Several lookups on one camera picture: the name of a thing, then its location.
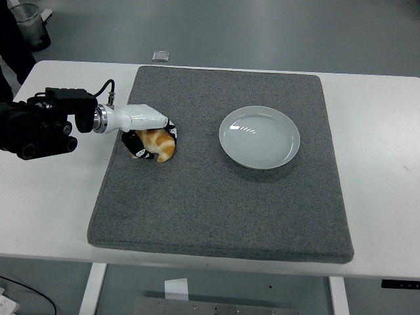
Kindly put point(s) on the person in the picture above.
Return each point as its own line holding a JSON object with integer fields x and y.
{"x": 13, "y": 49}

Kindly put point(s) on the white table leg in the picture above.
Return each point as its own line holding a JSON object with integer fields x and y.
{"x": 92, "y": 290}
{"x": 339, "y": 297}

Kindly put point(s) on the pale grey round plate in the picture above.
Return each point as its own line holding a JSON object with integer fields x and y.
{"x": 259, "y": 138}

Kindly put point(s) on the small clear square tile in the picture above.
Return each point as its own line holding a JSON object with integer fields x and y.
{"x": 161, "y": 56}

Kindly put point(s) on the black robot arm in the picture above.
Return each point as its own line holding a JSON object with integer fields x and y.
{"x": 39, "y": 124}

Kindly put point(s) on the white power strip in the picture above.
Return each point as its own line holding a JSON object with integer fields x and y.
{"x": 6, "y": 305}

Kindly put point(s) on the black table control panel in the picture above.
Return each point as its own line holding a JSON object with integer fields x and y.
{"x": 400, "y": 284}

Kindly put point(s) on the golden croissant bread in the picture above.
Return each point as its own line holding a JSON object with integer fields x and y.
{"x": 164, "y": 144}

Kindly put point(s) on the white floor foot bar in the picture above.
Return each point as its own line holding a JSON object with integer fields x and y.
{"x": 47, "y": 13}

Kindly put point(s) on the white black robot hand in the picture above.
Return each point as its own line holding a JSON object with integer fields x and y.
{"x": 138, "y": 116}

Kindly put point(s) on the grey felt mat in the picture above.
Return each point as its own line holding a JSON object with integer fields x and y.
{"x": 210, "y": 203}

